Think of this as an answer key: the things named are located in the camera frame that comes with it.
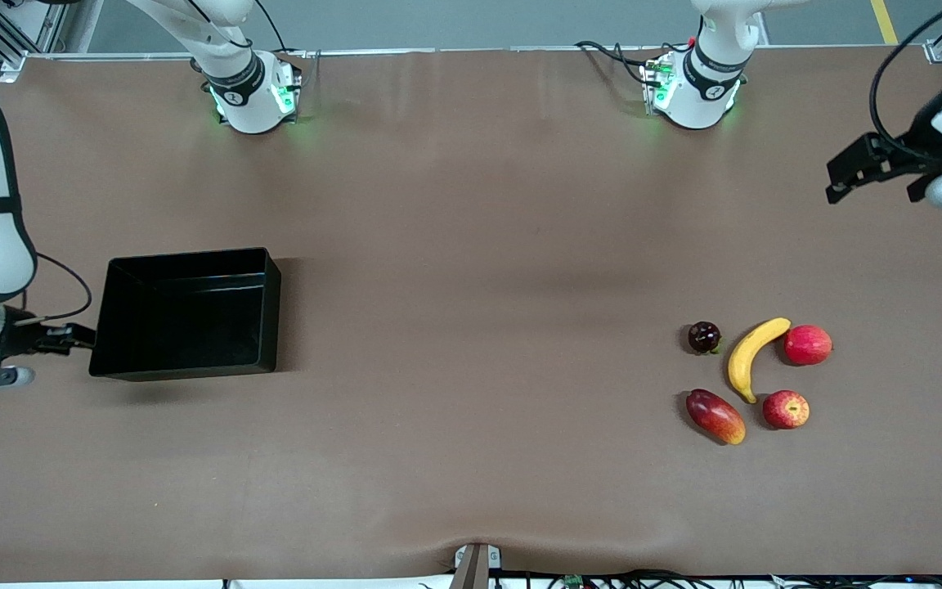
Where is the black rectangular plastic box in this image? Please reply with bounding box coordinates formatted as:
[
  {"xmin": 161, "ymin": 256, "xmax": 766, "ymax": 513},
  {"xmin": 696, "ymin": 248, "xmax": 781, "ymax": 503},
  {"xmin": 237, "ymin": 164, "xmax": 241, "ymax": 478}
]
[{"xmin": 89, "ymin": 248, "xmax": 282, "ymax": 383}]

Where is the yellow banana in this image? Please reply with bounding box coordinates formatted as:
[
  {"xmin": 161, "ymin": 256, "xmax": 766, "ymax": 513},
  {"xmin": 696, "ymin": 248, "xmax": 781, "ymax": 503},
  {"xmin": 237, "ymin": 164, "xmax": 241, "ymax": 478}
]
[{"xmin": 727, "ymin": 317, "xmax": 792, "ymax": 405}]

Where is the small red yellow apple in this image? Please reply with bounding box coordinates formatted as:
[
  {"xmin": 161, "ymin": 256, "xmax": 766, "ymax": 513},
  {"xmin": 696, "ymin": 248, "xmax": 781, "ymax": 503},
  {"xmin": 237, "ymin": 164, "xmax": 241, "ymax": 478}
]
[{"xmin": 762, "ymin": 390, "xmax": 811, "ymax": 431}]

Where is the red peach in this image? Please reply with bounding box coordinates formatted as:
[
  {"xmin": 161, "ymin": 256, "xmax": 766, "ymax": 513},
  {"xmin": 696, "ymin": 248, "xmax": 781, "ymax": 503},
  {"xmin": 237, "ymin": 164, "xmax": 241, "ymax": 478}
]
[{"xmin": 783, "ymin": 325, "xmax": 834, "ymax": 366}]

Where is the dark purple mangosteen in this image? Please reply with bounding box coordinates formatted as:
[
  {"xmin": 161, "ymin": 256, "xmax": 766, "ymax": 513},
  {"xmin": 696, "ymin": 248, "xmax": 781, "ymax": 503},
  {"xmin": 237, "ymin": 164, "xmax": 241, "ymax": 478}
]
[{"xmin": 688, "ymin": 321, "xmax": 723, "ymax": 356}]

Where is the red yellow mango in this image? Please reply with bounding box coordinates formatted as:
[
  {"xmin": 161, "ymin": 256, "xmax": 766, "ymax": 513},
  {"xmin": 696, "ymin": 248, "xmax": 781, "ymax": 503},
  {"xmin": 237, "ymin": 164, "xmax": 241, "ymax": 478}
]
[{"xmin": 685, "ymin": 389, "xmax": 747, "ymax": 446}]

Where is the large table cover mat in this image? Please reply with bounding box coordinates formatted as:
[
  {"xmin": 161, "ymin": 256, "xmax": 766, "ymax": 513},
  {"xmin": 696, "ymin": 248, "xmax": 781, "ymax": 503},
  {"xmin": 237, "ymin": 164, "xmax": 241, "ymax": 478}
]
[{"xmin": 0, "ymin": 45, "xmax": 942, "ymax": 583}]

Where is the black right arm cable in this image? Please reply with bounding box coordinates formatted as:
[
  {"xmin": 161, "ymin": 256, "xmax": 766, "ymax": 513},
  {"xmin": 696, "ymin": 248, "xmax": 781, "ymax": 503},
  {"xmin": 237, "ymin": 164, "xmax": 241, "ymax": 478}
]
[{"xmin": 9, "ymin": 253, "xmax": 95, "ymax": 328}]

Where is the black left base cable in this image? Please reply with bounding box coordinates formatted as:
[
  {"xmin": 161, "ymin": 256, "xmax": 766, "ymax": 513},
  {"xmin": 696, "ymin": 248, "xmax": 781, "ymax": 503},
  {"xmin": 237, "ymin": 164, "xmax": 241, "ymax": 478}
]
[{"xmin": 575, "ymin": 39, "xmax": 657, "ymax": 88}]

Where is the black base cable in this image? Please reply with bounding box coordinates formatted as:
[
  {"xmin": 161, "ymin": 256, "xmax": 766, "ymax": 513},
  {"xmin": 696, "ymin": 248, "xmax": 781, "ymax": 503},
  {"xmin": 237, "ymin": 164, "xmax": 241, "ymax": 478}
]
[
  {"xmin": 254, "ymin": 0, "xmax": 321, "ymax": 63},
  {"xmin": 575, "ymin": 39, "xmax": 657, "ymax": 88}
]

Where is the black right base cable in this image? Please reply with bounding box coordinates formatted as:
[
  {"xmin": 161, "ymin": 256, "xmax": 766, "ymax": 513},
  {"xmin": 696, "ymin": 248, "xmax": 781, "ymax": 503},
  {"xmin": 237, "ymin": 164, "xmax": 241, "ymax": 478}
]
[{"xmin": 254, "ymin": 0, "xmax": 321, "ymax": 63}]

